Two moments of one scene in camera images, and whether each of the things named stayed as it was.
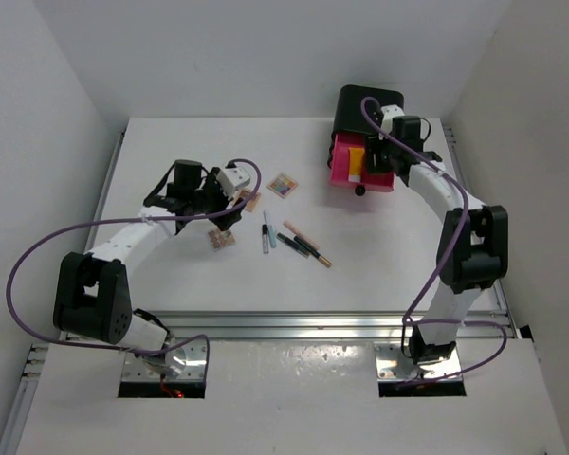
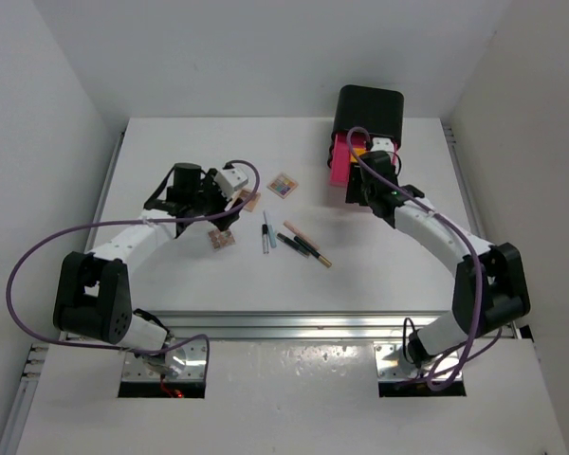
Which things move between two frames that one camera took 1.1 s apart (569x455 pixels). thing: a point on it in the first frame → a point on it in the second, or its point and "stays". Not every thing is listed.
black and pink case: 339,164 stays
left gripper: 210,180 stays
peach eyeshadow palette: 252,204 stays
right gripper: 375,145 → 356,194
